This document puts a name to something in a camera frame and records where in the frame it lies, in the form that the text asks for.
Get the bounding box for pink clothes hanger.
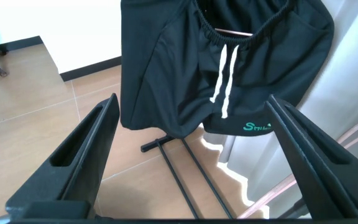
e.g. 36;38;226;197
237;110;358;219
214;27;254;37

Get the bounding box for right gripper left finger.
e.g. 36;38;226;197
5;93;121;219

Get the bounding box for beige curtain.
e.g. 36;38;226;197
203;0;358;218

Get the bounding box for black clothes rack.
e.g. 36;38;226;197
140;133;358;219

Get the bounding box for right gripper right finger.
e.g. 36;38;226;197
264;94;358;218

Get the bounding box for black shorts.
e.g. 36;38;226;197
119;0;335;139

